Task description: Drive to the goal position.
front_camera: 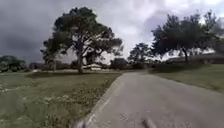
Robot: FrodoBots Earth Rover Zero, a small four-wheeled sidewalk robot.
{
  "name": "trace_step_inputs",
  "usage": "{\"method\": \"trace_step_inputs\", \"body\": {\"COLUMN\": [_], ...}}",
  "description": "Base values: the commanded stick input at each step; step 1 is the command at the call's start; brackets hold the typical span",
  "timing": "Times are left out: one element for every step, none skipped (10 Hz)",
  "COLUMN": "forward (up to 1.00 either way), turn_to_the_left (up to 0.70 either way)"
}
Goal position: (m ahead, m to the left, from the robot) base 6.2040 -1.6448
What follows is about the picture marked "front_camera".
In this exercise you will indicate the dark leafy tree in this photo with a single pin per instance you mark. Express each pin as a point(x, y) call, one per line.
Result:
point(183, 35)

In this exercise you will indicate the clump of trees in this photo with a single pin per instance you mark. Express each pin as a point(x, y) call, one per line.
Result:
point(11, 63)

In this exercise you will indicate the dark bush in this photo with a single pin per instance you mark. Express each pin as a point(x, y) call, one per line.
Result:
point(118, 63)

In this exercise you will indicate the small white building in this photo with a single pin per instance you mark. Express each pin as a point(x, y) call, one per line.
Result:
point(92, 67)

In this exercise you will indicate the grey asphalt road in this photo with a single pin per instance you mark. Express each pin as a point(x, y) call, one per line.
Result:
point(146, 96)

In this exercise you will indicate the grass field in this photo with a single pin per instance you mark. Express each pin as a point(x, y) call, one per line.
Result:
point(46, 96)

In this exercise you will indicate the small distant tree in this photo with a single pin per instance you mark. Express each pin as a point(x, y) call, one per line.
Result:
point(140, 52)

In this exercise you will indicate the grass slope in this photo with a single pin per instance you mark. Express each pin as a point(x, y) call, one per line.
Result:
point(200, 76)

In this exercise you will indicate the low long building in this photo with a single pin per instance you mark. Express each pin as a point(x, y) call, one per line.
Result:
point(203, 59)

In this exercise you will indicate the pale concrete kerb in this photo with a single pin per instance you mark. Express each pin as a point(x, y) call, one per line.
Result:
point(100, 105)

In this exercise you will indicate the large spreading tree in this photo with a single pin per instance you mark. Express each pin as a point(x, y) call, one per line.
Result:
point(80, 33)

